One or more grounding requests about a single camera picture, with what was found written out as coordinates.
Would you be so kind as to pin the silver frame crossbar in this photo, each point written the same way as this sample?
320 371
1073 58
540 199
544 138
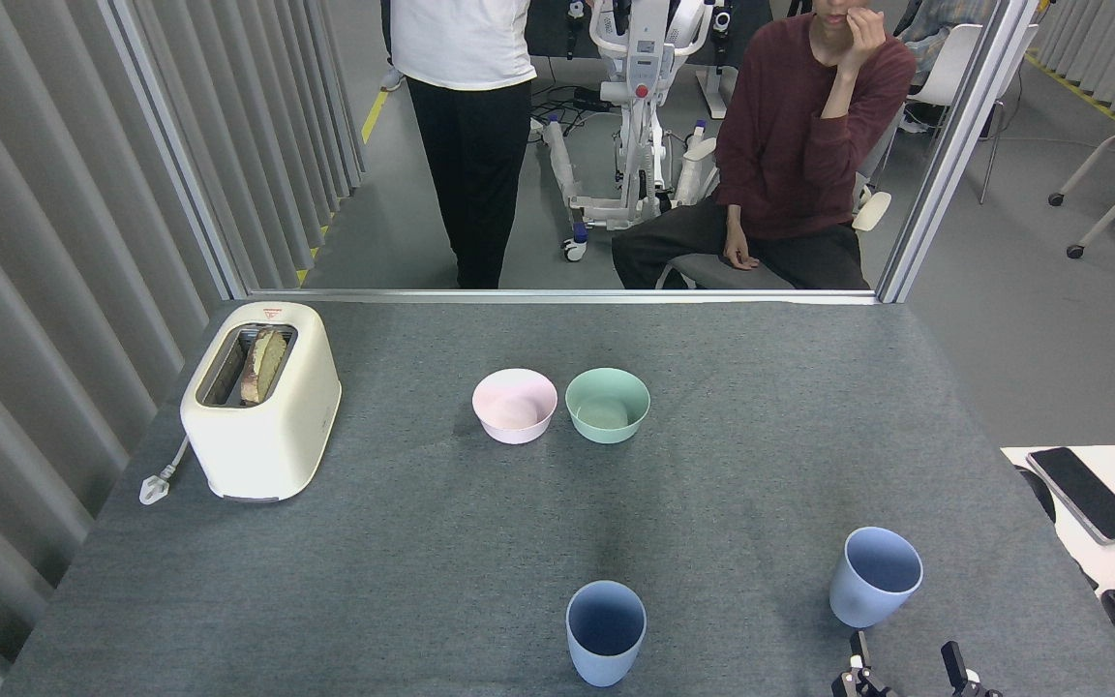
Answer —
616 296

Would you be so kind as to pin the person's left hand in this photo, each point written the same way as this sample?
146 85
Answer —
862 29

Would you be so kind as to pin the standing person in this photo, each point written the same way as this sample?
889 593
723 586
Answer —
470 145

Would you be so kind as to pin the bread slice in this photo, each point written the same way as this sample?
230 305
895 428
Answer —
265 363

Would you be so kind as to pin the green bowl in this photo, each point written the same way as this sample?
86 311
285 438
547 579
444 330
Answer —
608 426

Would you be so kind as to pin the white toaster power plug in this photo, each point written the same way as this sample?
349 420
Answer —
153 489

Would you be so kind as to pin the white plastic chair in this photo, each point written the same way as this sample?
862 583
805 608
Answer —
954 73

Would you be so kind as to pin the black power box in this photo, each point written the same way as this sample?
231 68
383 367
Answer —
591 98

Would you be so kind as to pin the person on white chair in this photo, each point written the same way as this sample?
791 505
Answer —
940 29

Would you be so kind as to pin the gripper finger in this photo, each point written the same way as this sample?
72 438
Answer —
860 653
954 663

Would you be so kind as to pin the person's right hand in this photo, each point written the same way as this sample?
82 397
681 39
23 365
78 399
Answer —
741 257

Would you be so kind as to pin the blue plastic cup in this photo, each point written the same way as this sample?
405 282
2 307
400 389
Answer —
853 600
606 663

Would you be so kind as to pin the pink bowl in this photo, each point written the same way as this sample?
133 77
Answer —
514 426

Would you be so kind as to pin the silver frame post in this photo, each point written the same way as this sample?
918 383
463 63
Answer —
180 155
954 145

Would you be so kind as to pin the cream white toaster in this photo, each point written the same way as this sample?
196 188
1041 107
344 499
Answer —
267 445

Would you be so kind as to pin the white stand on wheels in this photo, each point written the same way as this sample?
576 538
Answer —
640 116

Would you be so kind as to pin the black smartphone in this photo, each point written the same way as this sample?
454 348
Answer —
1087 494

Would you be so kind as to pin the office chair with white armrests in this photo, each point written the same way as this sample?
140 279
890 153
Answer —
722 273

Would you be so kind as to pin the seated person at table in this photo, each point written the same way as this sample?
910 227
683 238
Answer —
790 145

